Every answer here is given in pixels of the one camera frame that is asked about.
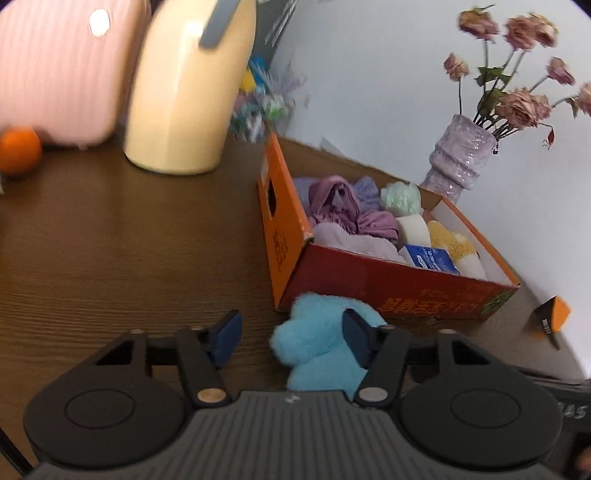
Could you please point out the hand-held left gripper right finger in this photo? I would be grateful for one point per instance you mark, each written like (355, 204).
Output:
(358, 339)

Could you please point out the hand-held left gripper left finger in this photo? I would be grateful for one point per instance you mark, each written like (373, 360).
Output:
(226, 339)

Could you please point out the blue plush toy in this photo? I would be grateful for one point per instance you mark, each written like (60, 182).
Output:
(318, 341)

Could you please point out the red cardboard box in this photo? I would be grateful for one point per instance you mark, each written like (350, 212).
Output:
(341, 277)

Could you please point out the blue tissue pack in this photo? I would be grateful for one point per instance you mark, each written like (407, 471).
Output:
(431, 261)

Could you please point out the white round sponge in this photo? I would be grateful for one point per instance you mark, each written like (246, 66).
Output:
(413, 230)

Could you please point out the mauve satin pouch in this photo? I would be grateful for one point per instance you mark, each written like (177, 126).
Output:
(337, 207)

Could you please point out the yellow plush toy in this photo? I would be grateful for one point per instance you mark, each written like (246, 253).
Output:
(450, 240)

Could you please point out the white plush toy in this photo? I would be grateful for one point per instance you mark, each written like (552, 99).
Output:
(473, 267)

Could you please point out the pale green bag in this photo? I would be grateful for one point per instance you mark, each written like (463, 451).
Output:
(401, 198)

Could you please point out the purple ceramic vase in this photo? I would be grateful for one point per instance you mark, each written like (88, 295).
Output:
(455, 157)

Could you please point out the colourful clutter pile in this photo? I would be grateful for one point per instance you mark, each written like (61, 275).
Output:
(263, 101)

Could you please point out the cream yellow suitcase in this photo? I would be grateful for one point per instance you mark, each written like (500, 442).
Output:
(184, 101)

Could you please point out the orange fruit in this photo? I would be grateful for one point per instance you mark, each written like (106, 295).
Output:
(19, 151)

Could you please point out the dried pink roses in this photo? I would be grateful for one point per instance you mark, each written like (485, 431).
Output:
(521, 106)

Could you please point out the pink ribbed suitcase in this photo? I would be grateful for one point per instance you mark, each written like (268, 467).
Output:
(60, 74)

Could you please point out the grey refrigerator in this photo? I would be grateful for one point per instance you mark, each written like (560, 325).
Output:
(270, 23)

